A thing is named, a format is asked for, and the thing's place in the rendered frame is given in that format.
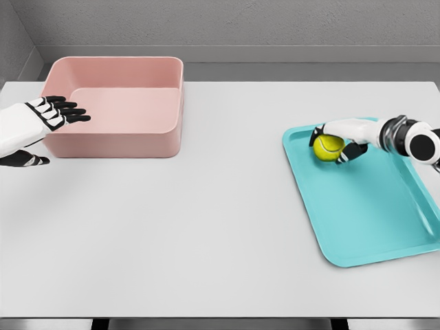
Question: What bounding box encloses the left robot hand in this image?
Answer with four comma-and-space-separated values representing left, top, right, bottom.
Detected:
0, 96, 91, 168

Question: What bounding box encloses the pink rectangular basket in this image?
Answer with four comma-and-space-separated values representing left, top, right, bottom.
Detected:
40, 56, 185, 159

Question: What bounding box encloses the blue rectangular tray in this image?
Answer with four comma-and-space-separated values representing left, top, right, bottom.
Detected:
282, 117, 440, 268

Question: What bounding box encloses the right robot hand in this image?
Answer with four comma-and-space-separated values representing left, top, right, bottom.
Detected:
309, 118, 378, 166

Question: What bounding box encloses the yellow tennis ball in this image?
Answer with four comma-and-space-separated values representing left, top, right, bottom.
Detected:
312, 134, 346, 162

